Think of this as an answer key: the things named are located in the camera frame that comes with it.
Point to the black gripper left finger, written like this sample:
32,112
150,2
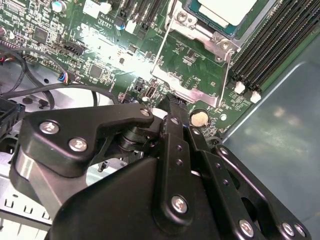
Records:
62,135

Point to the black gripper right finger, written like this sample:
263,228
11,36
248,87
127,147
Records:
250,190

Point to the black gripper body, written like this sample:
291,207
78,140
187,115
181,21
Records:
112,212

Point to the metal socket cover frame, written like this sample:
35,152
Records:
202,96

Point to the silver green CPU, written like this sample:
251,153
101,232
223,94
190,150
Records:
225,12

